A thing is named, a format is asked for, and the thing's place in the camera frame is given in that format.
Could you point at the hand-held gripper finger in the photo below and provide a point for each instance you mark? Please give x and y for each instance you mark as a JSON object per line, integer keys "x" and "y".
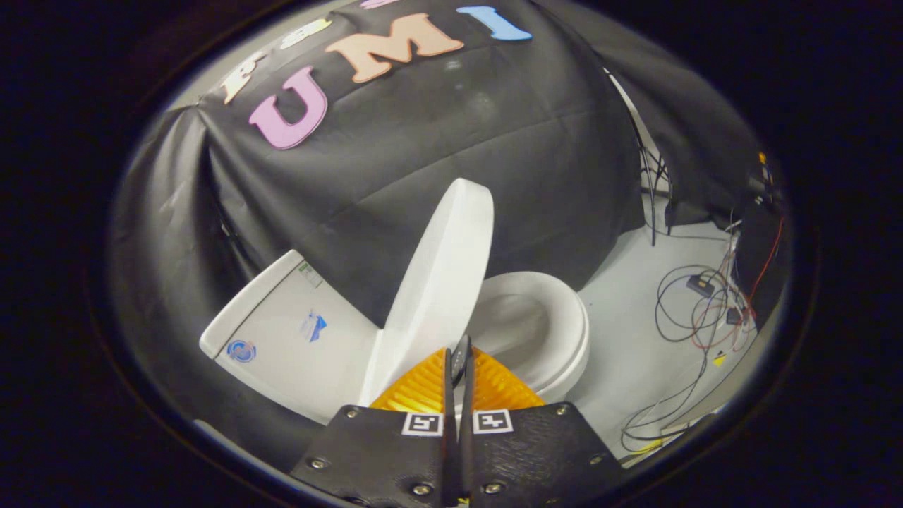
{"x": 465, "y": 451}
{"x": 449, "y": 437}

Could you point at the white toilet lid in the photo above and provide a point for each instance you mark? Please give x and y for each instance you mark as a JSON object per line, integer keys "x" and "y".
{"x": 441, "y": 282}

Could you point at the white toilet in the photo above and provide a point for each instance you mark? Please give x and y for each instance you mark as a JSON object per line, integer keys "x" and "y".
{"x": 282, "y": 360}

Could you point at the white toilet tank cover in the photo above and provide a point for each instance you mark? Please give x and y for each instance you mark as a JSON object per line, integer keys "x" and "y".
{"x": 247, "y": 307}

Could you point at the black backdrop cloth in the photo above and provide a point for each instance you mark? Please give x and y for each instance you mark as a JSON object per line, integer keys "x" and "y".
{"x": 423, "y": 155}

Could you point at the small black box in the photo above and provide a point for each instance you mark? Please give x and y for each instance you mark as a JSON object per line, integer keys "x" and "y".
{"x": 700, "y": 284}

